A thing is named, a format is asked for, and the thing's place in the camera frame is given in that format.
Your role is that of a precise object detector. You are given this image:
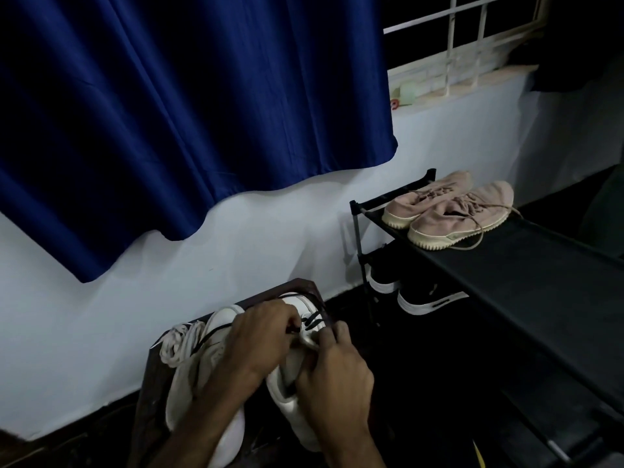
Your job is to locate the person's left forearm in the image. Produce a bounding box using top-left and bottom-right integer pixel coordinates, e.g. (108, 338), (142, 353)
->
(145, 367), (267, 468)

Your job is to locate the white window grille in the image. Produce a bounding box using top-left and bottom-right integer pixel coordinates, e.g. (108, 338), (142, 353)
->
(383, 0), (548, 101)

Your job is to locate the blue curtain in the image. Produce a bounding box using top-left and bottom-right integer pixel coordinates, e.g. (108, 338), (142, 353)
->
(0, 0), (400, 284)
(506, 0), (624, 94)

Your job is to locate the black sneaker white sole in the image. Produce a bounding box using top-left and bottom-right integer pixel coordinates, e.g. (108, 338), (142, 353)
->
(367, 266), (402, 295)
(396, 281), (471, 317)

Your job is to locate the brown wooden door frame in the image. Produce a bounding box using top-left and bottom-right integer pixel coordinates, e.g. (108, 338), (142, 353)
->
(0, 428), (31, 468)

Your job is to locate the white shoelace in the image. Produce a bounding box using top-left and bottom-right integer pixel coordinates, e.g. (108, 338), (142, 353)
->
(159, 320), (207, 370)

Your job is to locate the dark brown plastic stool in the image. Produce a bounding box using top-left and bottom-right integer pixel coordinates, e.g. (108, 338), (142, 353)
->
(127, 278), (354, 468)

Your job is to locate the black shoe rack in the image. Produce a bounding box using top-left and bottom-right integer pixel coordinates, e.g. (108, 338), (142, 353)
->
(348, 168), (624, 468)

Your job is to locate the person's right hand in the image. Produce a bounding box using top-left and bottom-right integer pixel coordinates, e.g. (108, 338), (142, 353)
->
(294, 320), (377, 447)

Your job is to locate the black shoelace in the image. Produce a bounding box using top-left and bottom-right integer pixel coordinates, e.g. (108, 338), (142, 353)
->
(194, 291), (326, 358)

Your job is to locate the person's right forearm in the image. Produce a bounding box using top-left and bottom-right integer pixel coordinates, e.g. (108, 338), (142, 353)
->
(320, 426), (387, 468)

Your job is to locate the pink sneaker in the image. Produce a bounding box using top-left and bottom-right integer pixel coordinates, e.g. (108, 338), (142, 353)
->
(407, 179), (523, 252)
(381, 170), (475, 231)

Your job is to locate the person's left hand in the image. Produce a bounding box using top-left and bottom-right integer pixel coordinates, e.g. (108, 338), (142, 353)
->
(213, 298), (304, 388)

